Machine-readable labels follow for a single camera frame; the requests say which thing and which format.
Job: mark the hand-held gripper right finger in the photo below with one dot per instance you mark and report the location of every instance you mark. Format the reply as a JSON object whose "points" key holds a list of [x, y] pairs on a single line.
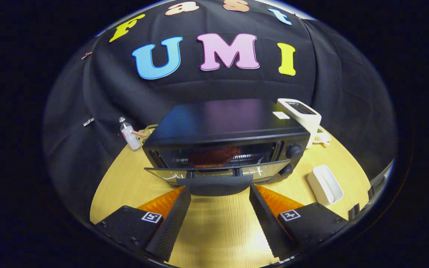
{"points": [[268, 227]]}

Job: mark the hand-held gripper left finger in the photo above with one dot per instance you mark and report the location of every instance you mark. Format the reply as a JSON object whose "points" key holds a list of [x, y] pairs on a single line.
{"points": [[169, 227]]}

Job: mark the reddish brown fried meat piece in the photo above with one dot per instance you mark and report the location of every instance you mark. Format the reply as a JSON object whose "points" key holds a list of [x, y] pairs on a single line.
{"points": [[214, 156]]}

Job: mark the black toaster oven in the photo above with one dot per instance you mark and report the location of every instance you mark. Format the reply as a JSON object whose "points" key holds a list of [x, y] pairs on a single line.
{"points": [[229, 123]]}

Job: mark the white pop-up toaster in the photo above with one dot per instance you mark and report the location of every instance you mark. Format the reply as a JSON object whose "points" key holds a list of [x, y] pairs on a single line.
{"points": [[307, 123]]}

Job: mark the white rectangular dish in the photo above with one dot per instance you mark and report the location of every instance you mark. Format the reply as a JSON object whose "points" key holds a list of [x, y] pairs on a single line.
{"points": [[322, 186]]}

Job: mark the clear plastic bottle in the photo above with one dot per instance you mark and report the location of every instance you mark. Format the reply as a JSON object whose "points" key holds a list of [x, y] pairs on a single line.
{"points": [[130, 137]]}

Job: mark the pink striped straw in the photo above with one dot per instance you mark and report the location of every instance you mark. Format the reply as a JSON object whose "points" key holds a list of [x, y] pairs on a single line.
{"points": [[138, 133]]}

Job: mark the white clip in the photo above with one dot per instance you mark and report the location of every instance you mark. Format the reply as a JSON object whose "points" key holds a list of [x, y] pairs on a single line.
{"points": [[88, 121]]}

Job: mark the pink clip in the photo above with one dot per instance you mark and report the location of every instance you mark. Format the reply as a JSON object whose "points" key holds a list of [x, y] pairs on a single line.
{"points": [[86, 55]]}

